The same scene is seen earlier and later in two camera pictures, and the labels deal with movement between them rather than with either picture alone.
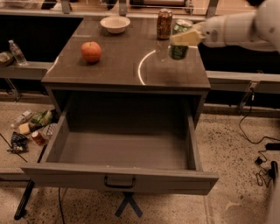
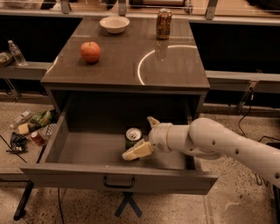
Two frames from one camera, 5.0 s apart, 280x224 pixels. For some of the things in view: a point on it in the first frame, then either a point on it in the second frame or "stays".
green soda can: (178, 52) -> (133, 135)
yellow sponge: (24, 129) stays
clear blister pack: (49, 129) stays
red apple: (91, 52) stays
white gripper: (213, 32) -> (158, 137)
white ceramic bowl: (115, 24) stays
